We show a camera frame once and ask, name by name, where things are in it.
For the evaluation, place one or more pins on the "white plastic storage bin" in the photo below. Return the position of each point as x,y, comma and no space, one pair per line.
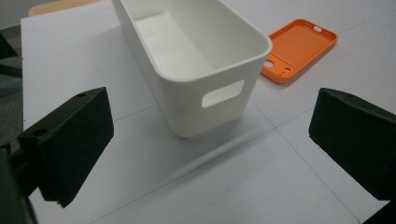
193,56

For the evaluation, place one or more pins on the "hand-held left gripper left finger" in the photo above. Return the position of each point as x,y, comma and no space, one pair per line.
68,146

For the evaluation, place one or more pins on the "wooden table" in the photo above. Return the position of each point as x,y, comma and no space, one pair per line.
59,6

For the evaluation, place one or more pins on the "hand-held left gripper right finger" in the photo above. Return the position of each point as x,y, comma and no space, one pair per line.
358,140

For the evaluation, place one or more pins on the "orange phone case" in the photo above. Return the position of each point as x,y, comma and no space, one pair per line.
299,46

